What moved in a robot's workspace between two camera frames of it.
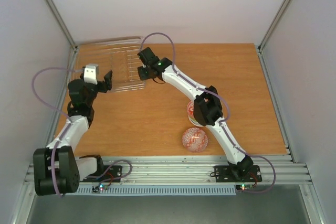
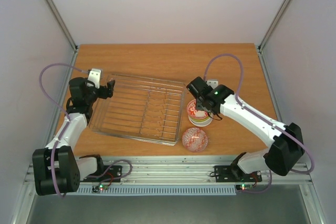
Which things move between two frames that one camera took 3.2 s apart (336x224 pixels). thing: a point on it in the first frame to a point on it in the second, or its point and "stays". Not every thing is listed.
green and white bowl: [195, 121] stays
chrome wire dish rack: [121, 56] to [146, 109]
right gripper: [146, 64] to [200, 102]
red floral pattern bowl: [190, 108] stays
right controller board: [245, 187] stays
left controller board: [96, 189] stays
